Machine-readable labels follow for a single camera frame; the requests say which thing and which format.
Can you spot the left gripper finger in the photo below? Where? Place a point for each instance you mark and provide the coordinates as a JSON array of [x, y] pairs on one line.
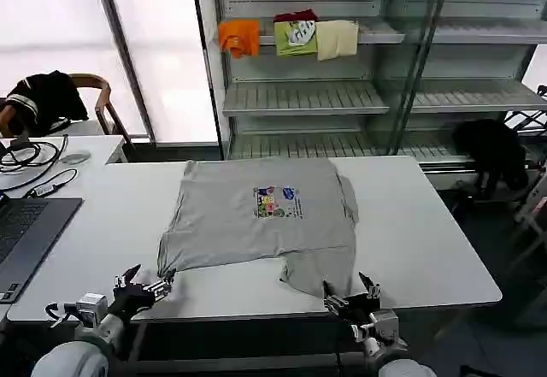
[[124, 279], [161, 288]]

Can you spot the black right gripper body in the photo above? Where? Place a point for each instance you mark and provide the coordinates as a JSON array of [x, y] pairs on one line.
[[357, 308]]

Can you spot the black garment with white stripes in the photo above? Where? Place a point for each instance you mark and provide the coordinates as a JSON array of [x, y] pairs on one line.
[[42, 99]]

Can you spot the dark grey laptop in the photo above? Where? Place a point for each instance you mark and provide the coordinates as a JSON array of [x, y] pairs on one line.
[[30, 231]]

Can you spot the grey printed t-shirt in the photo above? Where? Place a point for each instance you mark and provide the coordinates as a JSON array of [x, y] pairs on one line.
[[222, 223]]

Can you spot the grey metal shelf rack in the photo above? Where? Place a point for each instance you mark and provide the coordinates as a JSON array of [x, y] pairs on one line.
[[307, 95]]

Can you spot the wooden chair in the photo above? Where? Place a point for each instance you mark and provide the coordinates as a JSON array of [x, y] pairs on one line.
[[102, 95]]

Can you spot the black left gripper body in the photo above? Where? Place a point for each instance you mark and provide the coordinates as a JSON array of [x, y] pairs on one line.
[[130, 298]]

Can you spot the round silver puck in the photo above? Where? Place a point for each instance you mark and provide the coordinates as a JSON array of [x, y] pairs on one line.
[[74, 157]]

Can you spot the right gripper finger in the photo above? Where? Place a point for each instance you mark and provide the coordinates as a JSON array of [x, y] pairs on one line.
[[335, 302], [372, 290]]

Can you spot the dark window frame post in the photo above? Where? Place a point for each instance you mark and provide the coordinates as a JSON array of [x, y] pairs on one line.
[[124, 52]]

